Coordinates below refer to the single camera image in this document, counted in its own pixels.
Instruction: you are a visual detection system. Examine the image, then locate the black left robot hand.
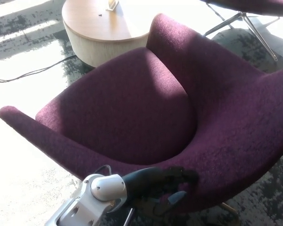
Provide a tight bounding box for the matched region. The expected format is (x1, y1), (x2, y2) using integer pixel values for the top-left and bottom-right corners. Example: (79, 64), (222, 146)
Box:
(121, 166), (200, 219)

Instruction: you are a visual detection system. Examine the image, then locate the purple fabric swivel armchair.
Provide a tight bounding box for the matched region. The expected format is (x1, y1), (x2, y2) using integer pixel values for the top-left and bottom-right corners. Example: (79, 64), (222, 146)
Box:
(0, 13), (283, 214)

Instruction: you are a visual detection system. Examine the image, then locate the metal armchair swivel base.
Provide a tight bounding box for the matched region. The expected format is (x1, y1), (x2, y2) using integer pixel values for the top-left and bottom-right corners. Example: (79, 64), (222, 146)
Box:
(125, 202), (241, 226)

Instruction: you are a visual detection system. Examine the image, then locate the round wooden side table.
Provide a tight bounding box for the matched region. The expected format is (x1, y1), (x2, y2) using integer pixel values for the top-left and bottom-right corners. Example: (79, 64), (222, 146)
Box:
(61, 0), (150, 69)

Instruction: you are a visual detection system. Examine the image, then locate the small clear card holder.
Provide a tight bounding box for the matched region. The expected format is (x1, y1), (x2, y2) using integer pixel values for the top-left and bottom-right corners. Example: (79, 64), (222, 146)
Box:
(105, 0), (120, 11)

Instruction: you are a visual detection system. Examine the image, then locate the chrome spider chair base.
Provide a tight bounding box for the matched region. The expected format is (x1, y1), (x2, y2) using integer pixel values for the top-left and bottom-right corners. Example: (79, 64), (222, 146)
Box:
(204, 3), (281, 62)

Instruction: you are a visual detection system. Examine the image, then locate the purple fabric chair seat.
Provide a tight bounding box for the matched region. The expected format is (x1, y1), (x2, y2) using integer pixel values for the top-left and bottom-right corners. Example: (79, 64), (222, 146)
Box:
(200, 0), (283, 17)

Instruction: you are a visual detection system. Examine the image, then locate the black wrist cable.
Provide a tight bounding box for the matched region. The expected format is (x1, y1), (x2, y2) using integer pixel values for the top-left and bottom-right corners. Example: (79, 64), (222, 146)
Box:
(93, 164), (113, 177)

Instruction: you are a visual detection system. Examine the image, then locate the black floor cable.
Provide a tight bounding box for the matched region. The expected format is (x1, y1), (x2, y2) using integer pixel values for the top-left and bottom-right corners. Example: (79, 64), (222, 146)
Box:
(0, 55), (76, 89)

